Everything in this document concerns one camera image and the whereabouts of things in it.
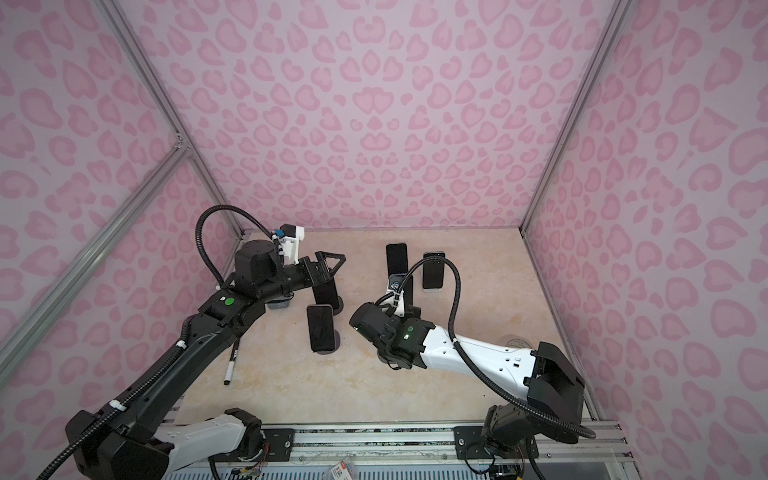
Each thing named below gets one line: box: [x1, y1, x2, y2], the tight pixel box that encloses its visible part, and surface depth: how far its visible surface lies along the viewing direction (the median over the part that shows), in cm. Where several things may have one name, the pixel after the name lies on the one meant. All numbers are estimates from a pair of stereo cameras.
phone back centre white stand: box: [386, 243, 408, 276], surface depth 100 cm
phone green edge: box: [306, 304, 335, 353], surface depth 86 cm
